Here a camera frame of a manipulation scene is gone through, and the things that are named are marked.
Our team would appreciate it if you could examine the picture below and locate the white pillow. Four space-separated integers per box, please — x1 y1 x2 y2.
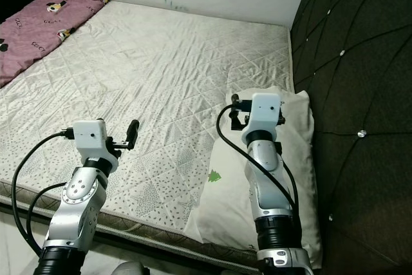
183 86 324 270

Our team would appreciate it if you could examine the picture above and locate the white quilted mattress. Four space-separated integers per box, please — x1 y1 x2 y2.
0 0 297 270

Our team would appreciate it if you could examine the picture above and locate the grey robot left leg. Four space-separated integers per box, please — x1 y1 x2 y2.
115 261 149 275

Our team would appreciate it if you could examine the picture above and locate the dark tufted headboard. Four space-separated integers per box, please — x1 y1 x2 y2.
290 0 412 275

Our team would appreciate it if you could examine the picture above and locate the purple cartoon print blanket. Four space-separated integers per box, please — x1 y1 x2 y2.
0 0 111 89

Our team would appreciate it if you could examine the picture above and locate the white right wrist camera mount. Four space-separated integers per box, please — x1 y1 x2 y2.
241 93 285 146

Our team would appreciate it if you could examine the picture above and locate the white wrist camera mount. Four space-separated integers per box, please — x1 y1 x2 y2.
72 119 120 174
241 93 285 146

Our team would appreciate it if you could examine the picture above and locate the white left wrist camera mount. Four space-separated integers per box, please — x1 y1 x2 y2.
72 119 120 174

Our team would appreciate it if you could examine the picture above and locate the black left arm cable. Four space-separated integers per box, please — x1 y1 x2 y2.
11 130 75 260
27 182 68 253

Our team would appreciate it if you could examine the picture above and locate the dark bed frame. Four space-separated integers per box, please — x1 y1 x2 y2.
0 194 265 275

